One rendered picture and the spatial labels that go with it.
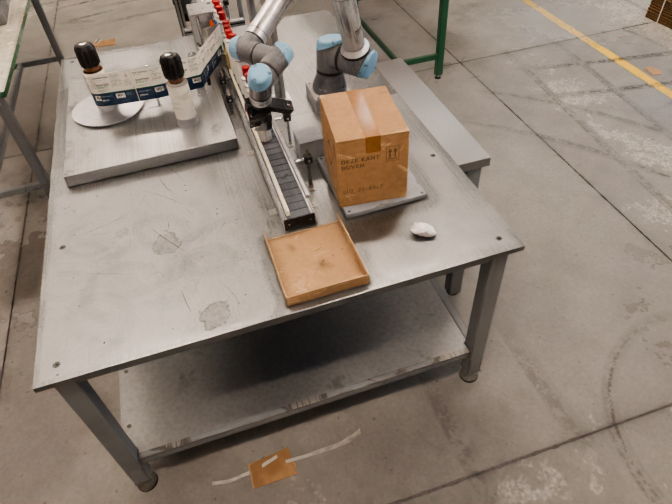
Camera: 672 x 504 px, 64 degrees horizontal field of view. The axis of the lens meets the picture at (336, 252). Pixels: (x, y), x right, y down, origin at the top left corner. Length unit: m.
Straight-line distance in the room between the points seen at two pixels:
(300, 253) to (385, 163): 0.41
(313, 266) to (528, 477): 1.17
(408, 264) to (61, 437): 1.65
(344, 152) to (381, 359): 0.89
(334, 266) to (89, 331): 0.75
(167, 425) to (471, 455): 1.17
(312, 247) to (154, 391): 0.92
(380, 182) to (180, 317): 0.78
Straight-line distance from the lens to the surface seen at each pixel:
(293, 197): 1.88
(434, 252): 1.74
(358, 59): 2.24
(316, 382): 2.16
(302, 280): 1.66
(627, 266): 3.09
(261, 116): 1.94
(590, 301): 2.86
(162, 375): 2.33
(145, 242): 1.93
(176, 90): 2.29
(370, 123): 1.78
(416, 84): 2.61
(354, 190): 1.83
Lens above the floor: 2.07
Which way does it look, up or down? 46 degrees down
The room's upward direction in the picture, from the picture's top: 5 degrees counter-clockwise
